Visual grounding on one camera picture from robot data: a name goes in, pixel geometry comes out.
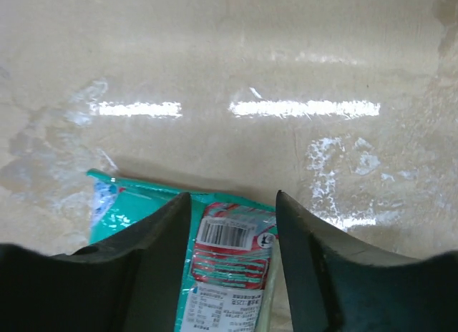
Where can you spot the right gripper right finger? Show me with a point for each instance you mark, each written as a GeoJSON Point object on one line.
{"type": "Point", "coordinates": [336, 282]}

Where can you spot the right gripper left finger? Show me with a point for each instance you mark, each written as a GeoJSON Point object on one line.
{"type": "Point", "coordinates": [129, 281]}

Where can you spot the teal mint candy bag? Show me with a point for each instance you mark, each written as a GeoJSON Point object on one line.
{"type": "Point", "coordinates": [231, 257]}

